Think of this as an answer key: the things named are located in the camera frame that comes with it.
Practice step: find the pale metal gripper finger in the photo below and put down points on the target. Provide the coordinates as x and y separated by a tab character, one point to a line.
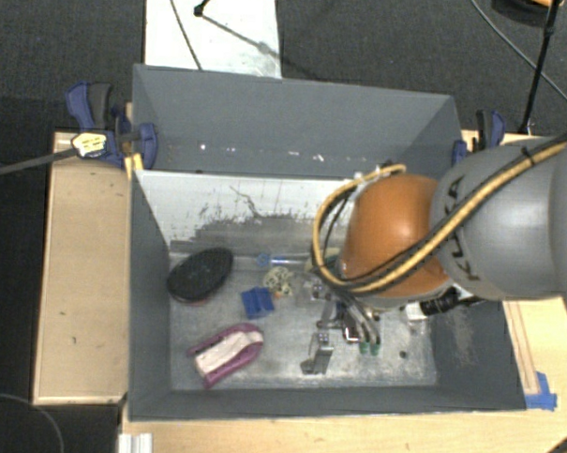
312	290
321	356

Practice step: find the beige knobbly toy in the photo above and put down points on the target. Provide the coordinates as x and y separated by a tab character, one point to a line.
278	281

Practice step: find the blue and clear pen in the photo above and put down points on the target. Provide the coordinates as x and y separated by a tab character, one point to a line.
282	259

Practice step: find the blue ridged block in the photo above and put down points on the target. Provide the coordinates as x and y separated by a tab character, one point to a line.
257	302

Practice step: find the black oval disc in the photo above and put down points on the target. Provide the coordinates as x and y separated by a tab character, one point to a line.
199	274

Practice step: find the grey metal bin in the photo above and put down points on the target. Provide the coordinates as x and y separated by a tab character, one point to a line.
269	126

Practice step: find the pale wood flat board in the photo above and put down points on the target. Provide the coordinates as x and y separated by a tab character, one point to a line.
86	278

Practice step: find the black cylinder on white bracket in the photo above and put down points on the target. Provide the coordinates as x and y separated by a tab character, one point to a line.
442	304

